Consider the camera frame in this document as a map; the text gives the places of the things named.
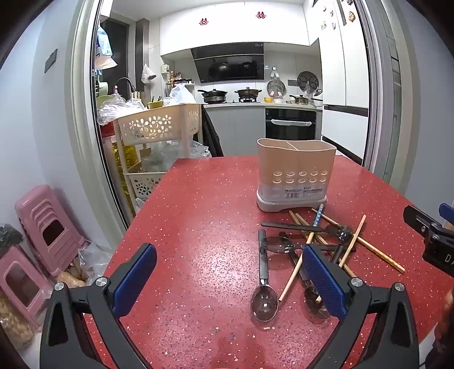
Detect black kitchen faucet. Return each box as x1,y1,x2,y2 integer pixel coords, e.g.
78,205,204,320
113,77,137,102

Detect bag of peanuts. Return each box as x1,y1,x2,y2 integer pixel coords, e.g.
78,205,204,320
0,294,35,350

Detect grey door frame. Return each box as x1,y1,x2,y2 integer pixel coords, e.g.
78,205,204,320
69,0,419,228

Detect black range hood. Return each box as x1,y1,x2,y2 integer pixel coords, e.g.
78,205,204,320
190,43,265,84

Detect grey wall switch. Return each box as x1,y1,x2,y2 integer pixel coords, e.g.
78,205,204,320
44,49,58,74

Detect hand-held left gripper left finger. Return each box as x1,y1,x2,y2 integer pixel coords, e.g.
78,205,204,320
39,243,158,369

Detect yellow cooking oil bottle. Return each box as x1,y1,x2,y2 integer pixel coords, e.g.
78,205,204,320
113,140,137,174

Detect round metal steamer rack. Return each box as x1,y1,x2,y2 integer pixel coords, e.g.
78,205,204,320
297,70,321,90

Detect white upper cabinets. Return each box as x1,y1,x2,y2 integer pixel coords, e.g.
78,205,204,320
159,0,320,57

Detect grey lower cabinet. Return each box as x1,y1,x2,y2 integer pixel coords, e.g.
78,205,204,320
204,106,266,157

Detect beige plastic utensil holder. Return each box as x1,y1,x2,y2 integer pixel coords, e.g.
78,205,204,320
256,138,337,213

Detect round hanging strainer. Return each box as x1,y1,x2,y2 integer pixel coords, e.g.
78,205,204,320
266,79,285,97

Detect clear plastic bag in rack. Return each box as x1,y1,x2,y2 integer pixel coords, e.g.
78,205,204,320
142,140,212,174

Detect yellow green basin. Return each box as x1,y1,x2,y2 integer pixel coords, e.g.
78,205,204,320
96,94,121,110

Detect clear crumpled plastic bags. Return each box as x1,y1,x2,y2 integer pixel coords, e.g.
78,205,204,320
96,96,146,126

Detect beige plastic basket rack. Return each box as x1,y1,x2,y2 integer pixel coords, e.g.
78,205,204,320
113,103,203,213

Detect blue printed hanging bag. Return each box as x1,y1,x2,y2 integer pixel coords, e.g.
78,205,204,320
96,26,117,70

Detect black plastic bag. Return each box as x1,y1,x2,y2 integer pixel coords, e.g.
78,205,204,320
0,223,24,256

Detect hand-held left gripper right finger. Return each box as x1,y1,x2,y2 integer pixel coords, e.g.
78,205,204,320
301,244,421,369

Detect white hanging plastic bag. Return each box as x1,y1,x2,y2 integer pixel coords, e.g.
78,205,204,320
141,63,157,85

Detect spice rack with bottles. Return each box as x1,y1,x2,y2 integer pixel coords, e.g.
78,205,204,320
166,71,196,93

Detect clear bag of ginger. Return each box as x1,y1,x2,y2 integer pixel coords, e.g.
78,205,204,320
55,241,114,289

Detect black built-in oven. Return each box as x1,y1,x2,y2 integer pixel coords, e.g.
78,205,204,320
265,108,317,141

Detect white refrigerator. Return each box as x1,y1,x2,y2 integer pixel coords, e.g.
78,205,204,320
321,0,370,164

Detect black wok with lid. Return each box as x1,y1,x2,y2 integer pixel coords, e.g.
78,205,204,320
235,87,263,103

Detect pink plastic stool stack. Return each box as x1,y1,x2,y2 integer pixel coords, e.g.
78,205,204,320
15,184,86,277

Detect black hanging jacket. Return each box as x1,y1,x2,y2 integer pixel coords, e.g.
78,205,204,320
201,104,225,157

